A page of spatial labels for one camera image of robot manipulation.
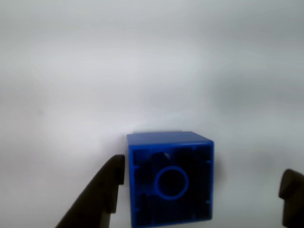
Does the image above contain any blue lego brick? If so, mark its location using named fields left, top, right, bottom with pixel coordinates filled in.
left=126, top=131, right=215, bottom=228

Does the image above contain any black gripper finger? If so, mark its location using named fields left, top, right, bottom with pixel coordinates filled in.
left=278, top=168, right=304, bottom=228
left=55, top=154, right=126, bottom=228

